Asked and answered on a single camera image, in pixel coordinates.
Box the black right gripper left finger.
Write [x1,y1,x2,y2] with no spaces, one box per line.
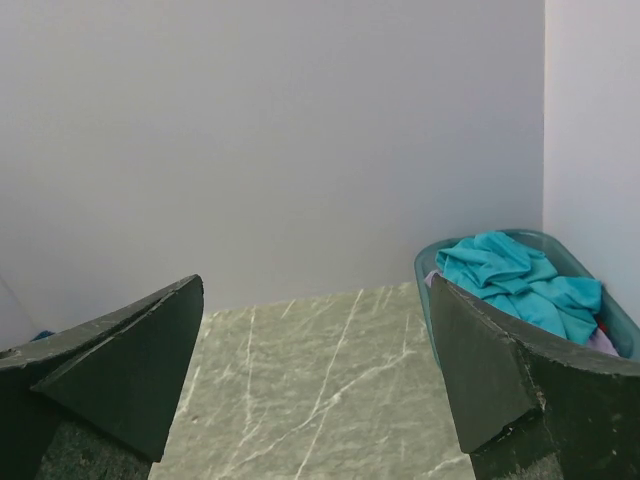
[1,274,204,479]

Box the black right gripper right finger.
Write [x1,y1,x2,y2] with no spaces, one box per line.
[430,277,639,479]

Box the teal t-shirt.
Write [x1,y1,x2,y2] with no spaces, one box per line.
[435,231,602,345]

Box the folded navy blue t-shirt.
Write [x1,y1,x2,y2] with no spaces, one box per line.
[32,330,54,341]

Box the lavender t-shirt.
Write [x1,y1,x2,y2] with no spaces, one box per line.
[425,269,619,357]

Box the teal plastic laundry basket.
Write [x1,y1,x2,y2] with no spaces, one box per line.
[414,229,639,361]

